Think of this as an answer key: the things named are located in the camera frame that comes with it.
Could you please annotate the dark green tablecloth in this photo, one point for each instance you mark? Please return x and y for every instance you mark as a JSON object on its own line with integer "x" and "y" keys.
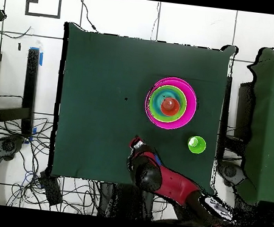
{"x": 106, "y": 78}

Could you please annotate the black square frame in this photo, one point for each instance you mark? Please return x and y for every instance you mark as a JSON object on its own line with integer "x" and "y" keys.
{"x": 42, "y": 15}

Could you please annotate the light blue plastic bowl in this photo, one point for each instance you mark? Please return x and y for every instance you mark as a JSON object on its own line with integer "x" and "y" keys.
{"x": 157, "y": 98}

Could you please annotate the green plastic cup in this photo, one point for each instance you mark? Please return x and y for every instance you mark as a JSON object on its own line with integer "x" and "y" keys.
{"x": 198, "y": 146}

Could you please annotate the red plastic cup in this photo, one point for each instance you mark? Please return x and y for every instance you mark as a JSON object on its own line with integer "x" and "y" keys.
{"x": 170, "y": 107}

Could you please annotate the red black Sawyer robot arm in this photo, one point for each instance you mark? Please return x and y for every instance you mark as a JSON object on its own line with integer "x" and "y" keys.
{"x": 173, "y": 183}

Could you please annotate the pink plastic bowl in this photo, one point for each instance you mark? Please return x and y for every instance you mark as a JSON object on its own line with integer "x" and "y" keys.
{"x": 190, "y": 107}
{"x": 146, "y": 112}

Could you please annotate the black power adapter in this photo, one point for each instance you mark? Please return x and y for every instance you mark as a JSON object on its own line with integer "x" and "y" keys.
{"x": 52, "y": 190}

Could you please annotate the green plastic bowl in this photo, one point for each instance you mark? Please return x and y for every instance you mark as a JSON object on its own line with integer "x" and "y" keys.
{"x": 152, "y": 108}

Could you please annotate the black metal stand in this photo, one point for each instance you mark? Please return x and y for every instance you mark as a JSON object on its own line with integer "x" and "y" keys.
{"x": 29, "y": 89}

